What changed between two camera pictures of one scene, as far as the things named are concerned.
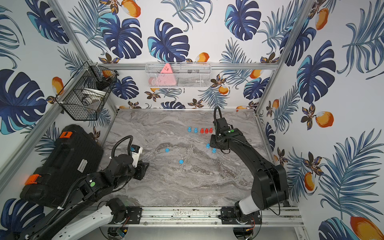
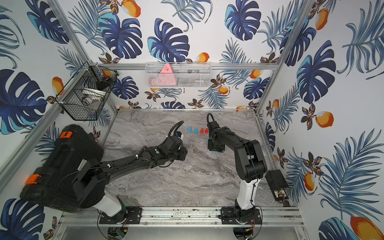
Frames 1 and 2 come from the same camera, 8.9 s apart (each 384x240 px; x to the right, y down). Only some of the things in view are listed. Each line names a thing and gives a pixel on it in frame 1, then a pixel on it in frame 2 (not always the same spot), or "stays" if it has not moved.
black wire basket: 85,95 stays
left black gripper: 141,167 to 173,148
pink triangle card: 166,77 stays
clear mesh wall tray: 178,74 stays
